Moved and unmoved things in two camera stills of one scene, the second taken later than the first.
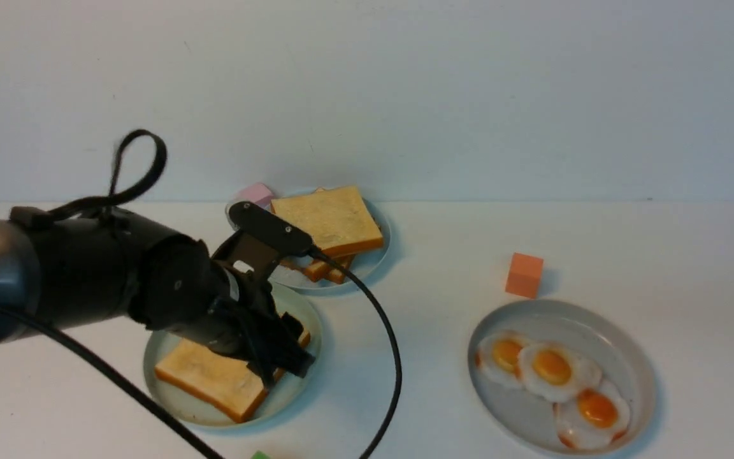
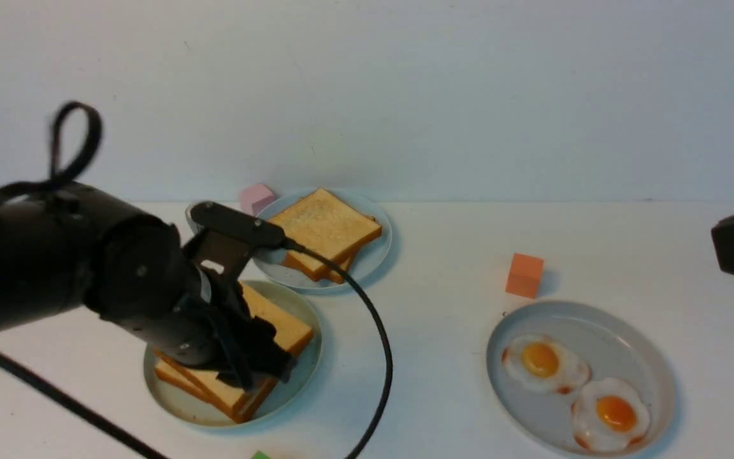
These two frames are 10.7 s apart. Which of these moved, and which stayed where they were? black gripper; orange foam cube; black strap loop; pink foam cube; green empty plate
Moved: black strap loop; black gripper
Stayed: green empty plate; pink foam cube; orange foam cube
